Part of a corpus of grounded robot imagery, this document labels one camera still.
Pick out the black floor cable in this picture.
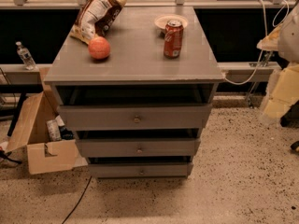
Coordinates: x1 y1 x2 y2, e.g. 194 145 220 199
61 175 93 224

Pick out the white hanging cable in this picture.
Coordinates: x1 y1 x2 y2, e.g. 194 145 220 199
223 0 299 86

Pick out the orange ball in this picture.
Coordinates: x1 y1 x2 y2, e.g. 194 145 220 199
88 36 110 60

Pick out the open cardboard box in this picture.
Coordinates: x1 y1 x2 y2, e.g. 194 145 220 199
7 68 87 175

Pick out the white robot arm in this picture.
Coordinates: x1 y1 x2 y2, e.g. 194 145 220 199
257 4 299 63

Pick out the grey middle drawer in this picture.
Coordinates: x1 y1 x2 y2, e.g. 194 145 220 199
76 138 200 158

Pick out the brown chip bag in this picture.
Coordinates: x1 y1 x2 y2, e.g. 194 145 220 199
70 0 127 44

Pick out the can inside cardboard box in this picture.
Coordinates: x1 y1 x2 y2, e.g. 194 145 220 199
47 119 62 142

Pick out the small white bowl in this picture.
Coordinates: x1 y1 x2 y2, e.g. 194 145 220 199
154 14 189 29

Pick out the clear water bottle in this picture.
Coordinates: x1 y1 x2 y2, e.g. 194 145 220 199
16 41 36 70

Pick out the grey drawer cabinet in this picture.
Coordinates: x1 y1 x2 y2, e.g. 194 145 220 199
45 7 223 167

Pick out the red soda can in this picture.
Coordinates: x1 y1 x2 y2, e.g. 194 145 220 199
164 20 184 59

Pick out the grey top drawer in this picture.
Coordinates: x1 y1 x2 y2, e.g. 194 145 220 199
59 105 211 131

